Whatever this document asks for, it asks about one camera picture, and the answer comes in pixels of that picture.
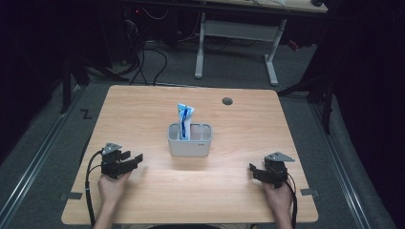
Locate person's left hand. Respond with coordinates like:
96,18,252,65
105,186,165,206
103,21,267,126
96,171,132,206

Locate grey plastic holder box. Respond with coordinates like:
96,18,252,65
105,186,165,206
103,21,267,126
166,122,214,157

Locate blue white toothpaste tube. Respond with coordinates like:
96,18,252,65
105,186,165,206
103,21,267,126
177,102,196,141

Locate metal floor rail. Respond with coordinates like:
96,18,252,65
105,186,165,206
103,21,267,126
0,85,84,225
309,103,373,229

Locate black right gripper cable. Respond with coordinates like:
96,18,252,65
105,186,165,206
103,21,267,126
284,177,299,229

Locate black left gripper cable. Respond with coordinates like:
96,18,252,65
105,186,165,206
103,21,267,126
84,149,104,228

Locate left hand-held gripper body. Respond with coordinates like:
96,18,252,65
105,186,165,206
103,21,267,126
100,141,132,180

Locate black floor cables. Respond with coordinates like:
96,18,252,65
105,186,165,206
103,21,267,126
120,18,169,87

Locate black metal stand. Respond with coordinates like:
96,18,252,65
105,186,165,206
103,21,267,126
59,55,92,115
276,73,336,135

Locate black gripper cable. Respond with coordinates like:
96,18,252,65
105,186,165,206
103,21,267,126
284,177,299,229
84,149,104,228

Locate white-legged wooden desk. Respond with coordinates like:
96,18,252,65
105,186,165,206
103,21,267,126
193,0,330,87

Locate person's right hand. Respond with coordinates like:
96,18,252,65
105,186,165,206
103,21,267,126
261,180,294,214

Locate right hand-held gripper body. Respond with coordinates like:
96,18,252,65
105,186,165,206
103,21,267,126
263,151,296,189

